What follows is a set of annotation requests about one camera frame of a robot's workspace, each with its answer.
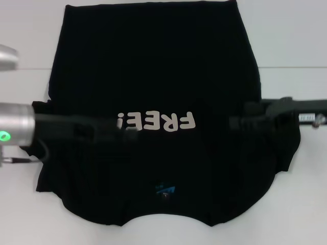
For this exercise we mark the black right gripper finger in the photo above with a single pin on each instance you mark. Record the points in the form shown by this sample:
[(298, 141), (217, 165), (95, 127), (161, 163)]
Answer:
[(254, 108), (245, 123)]

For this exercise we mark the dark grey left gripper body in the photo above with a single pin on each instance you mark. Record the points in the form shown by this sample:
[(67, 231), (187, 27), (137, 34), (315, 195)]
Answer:
[(55, 126)]

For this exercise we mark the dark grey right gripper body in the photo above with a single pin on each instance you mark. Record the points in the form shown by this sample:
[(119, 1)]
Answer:
[(288, 112)]

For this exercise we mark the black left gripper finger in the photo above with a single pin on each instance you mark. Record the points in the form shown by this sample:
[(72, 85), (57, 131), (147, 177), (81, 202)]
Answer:
[(117, 132), (94, 122)]

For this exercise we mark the black shirt with FREE print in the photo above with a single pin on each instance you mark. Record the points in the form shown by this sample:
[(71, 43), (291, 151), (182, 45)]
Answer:
[(153, 63)]

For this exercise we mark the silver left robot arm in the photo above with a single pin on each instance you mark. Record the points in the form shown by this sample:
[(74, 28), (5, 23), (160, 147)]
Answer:
[(15, 122)]

